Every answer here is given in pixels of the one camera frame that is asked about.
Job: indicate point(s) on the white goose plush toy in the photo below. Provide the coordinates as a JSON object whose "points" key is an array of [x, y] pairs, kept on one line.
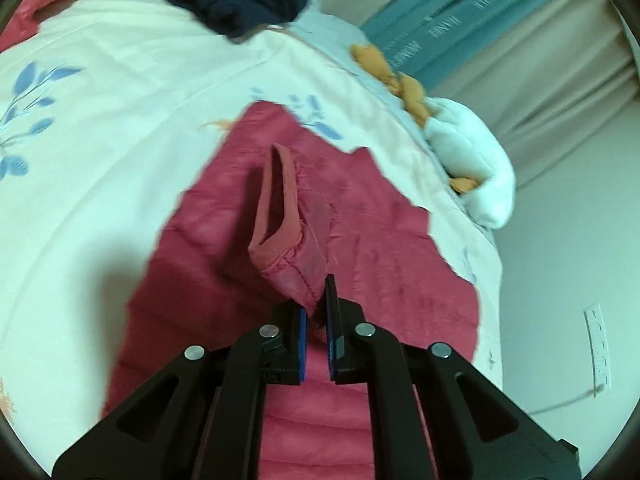
{"points": [[470, 145]]}

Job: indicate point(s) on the printed blanket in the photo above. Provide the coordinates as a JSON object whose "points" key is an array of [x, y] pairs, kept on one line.
{"points": [[125, 160]]}

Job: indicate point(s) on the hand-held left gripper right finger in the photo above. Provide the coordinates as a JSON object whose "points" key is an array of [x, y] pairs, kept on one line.
{"points": [[330, 345]]}

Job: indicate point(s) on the blue curtain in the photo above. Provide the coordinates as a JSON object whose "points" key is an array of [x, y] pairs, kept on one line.
{"points": [[450, 25]]}

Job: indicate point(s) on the red down jacket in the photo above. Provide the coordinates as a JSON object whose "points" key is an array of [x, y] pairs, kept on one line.
{"points": [[400, 260]]}

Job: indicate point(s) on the pink-red down jacket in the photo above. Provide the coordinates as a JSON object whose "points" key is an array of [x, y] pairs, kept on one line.
{"points": [[30, 10]]}

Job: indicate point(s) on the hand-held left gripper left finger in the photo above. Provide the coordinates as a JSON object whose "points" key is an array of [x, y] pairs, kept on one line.
{"points": [[301, 345]]}

